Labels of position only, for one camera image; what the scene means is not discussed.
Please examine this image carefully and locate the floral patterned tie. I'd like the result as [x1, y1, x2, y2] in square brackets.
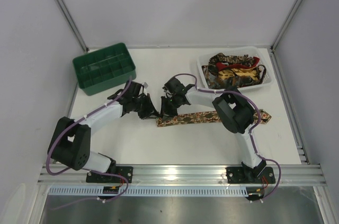
[156, 109, 272, 127]

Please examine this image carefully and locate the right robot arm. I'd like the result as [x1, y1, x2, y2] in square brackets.
[160, 77, 266, 182]

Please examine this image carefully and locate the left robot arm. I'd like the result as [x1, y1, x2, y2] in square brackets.
[46, 80, 160, 176]

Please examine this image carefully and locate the pile of ties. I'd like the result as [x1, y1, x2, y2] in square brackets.
[201, 53, 267, 89]

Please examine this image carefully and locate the green compartment tray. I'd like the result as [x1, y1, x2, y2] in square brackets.
[72, 42, 137, 96]

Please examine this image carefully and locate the white plastic basket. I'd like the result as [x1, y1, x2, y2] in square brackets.
[197, 46, 272, 92]

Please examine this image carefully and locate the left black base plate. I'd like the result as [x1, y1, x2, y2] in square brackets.
[86, 166, 133, 184]

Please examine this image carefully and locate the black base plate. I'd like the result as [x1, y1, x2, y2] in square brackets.
[86, 166, 133, 184]
[226, 166, 276, 184]

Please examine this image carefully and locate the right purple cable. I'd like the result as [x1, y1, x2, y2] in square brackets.
[172, 73, 281, 203]

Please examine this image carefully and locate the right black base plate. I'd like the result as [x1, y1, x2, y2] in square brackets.
[226, 166, 276, 184]

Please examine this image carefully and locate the white slotted cable duct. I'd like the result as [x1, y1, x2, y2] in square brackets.
[48, 185, 248, 197]

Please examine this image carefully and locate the aluminium mounting rail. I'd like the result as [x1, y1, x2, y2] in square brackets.
[38, 164, 327, 187]

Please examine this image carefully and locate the left frame post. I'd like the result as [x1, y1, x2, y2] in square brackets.
[54, 0, 89, 53]

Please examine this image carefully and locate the frame post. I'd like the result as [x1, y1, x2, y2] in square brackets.
[54, 0, 89, 53]
[271, 0, 304, 52]

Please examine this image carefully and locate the right frame post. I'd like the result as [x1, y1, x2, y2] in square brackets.
[271, 0, 304, 52]

